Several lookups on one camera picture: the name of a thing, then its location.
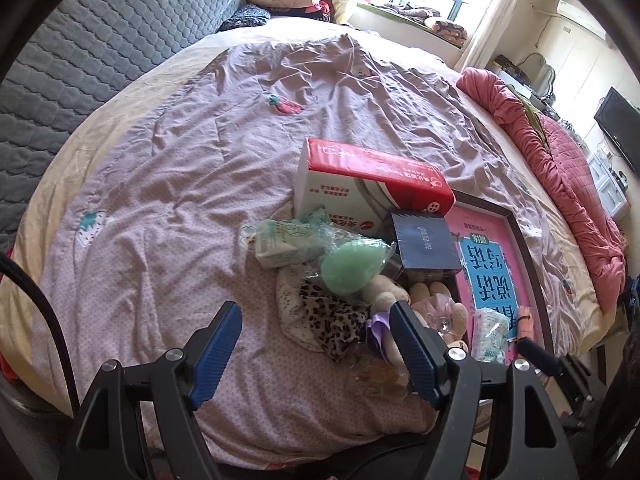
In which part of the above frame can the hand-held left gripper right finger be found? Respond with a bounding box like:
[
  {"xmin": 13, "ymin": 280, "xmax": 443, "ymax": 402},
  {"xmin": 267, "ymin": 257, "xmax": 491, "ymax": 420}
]
[{"xmin": 389, "ymin": 300, "xmax": 581, "ymax": 480}]

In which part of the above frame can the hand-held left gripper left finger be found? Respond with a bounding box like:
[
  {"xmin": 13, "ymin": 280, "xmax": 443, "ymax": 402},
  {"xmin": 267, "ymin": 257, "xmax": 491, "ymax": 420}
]
[{"xmin": 59, "ymin": 301, "xmax": 244, "ymax": 480}]

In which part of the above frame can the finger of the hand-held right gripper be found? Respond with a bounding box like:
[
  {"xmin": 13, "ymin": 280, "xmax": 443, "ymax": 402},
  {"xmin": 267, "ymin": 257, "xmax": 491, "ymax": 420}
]
[
  {"xmin": 517, "ymin": 338, "xmax": 563, "ymax": 378},
  {"xmin": 560, "ymin": 353, "xmax": 608, "ymax": 428}
]

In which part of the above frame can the purple hair accessory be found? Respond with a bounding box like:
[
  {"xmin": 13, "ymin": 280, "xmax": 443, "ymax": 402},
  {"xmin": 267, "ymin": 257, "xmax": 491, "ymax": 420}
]
[{"xmin": 365, "ymin": 312, "xmax": 398, "ymax": 361}]

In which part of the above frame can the pale plush toy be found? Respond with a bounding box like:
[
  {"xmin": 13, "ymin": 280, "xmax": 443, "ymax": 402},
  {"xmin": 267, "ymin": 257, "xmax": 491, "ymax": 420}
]
[{"xmin": 362, "ymin": 274, "xmax": 453, "ymax": 318}]

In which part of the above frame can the leopard print scrunchie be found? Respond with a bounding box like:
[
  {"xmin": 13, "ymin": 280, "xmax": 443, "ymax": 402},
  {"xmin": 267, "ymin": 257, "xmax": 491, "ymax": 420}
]
[{"xmin": 298, "ymin": 280, "xmax": 373, "ymax": 363}]

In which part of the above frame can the dark-framed tray with pink print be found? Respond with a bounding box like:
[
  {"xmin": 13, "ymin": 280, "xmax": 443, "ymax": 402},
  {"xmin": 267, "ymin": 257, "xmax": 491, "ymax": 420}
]
[{"xmin": 400, "ymin": 190, "xmax": 556, "ymax": 376}]

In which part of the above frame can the green egg-shaped sponge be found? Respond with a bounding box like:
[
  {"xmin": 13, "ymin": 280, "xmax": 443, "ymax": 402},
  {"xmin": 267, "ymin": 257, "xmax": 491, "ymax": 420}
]
[{"xmin": 320, "ymin": 241, "xmax": 383, "ymax": 301}]

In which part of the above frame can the green and white tissue packet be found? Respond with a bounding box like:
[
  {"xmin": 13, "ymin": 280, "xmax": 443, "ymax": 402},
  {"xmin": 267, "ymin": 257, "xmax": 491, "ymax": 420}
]
[{"xmin": 252, "ymin": 210, "xmax": 333, "ymax": 268}]

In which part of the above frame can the crumpled clear plastic wrap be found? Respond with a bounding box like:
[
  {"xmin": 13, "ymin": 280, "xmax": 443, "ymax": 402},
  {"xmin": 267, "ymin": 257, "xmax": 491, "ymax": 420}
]
[{"xmin": 350, "ymin": 355, "xmax": 416, "ymax": 401}]

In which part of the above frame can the pink flower hair accessory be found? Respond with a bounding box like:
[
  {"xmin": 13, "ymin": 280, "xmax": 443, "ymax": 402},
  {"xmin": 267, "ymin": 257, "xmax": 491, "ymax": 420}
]
[{"xmin": 410, "ymin": 292, "xmax": 471, "ymax": 348}]

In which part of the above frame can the white wipes packet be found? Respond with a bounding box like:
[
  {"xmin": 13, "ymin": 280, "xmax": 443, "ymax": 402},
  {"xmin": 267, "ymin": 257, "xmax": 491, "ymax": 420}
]
[{"xmin": 470, "ymin": 307, "xmax": 511, "ymax": 365}]

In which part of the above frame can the cream floral cloth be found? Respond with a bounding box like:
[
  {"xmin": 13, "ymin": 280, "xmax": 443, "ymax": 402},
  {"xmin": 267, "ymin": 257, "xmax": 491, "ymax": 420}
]
[{"xmin": 276, "ymin": 265, "xmax": 361, "ymax": 351}]

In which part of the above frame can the dark bag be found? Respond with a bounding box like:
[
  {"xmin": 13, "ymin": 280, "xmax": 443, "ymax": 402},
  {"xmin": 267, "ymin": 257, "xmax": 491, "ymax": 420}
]
[{"xmin": 617, "ymin": 275, "xmax": 640, "ymax": 311}]

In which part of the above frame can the dark blue box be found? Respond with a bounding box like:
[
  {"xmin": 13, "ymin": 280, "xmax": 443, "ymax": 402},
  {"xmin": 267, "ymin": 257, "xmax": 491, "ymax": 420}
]
[{"xmin": 390, "ymin": 210, "xmax": 463, "ymax": 281}]

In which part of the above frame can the purple printed bedspread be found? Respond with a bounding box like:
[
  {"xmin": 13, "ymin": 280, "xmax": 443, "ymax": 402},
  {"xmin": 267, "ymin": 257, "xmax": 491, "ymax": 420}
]
[{"xmin": 30, "ymin": 27, "xmax": 591, "ymax": 461}]

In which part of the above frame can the white drawer unit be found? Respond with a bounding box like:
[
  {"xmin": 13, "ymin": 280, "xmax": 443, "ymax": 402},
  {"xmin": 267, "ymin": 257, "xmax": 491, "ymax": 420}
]
[{"xmin": 587, "ymin": 152, "xmax": 628, "ymax": 218}]

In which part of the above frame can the red and white cardboard box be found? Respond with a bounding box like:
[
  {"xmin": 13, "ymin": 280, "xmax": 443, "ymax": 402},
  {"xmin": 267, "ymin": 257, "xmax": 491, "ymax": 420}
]
[{"xmin": 292, "ymin": 137, "xmax": 457, "ymax": 238}]

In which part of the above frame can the pink quilt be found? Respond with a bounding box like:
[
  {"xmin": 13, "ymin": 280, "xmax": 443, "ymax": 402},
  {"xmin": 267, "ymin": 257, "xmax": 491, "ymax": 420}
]
[{"xmin": 456, "ymin": 66, "xmax": 628, "ymax": 313}]

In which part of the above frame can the black television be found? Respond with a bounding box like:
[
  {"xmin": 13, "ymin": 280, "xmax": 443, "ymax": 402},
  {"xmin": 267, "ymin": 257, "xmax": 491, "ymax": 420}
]
[{"xmin": 593, "ymin": 86, "xmax": 640, "ymax": 178}]

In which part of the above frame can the cream bed sheet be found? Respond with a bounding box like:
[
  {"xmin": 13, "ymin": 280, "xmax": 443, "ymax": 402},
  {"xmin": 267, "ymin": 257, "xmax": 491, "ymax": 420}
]
[{"xmin": 0, "ymin": 15, "xmax": 626, "ymax": 361}]

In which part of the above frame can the grey quilted headboard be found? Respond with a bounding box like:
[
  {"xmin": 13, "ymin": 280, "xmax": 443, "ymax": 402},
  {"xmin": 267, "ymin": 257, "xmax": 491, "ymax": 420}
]
[{"xmin": 0, "ymin": 0, "xmax": 253, "ymax": 256}]

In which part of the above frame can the clothes pile on windowsill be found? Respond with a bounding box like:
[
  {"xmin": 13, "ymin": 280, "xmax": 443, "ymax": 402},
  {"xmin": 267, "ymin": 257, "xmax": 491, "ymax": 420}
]
[{"xmin": 372, "ymin": 2, "xmax": 468, "ymax": 43}]

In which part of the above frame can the dark patterned pillow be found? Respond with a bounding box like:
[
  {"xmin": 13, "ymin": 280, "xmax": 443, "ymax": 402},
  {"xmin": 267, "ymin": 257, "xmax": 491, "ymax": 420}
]
[{"xmin": 220, "ymin": 4, "xmax": 273, "ymax": 33}]

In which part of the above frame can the white air conditioner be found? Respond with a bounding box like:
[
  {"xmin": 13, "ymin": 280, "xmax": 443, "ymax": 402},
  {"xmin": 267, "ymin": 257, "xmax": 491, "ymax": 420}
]
[{"xmin": 556, "ymin": 0, "xmax": 608, "ymax": 38}]

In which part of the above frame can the cream curtain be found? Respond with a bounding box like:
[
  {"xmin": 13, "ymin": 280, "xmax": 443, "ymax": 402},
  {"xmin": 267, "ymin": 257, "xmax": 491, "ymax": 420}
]
[{"xmin": 452, "ymin": 0, "xmax": 533, "ymax": 73}]

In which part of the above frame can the black cable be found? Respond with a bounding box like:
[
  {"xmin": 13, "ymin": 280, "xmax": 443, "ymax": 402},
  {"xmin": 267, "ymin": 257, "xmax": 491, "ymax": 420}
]
[{"xmin": 0, "ymin": 252, "xmax": 81, "ymax": 418}]

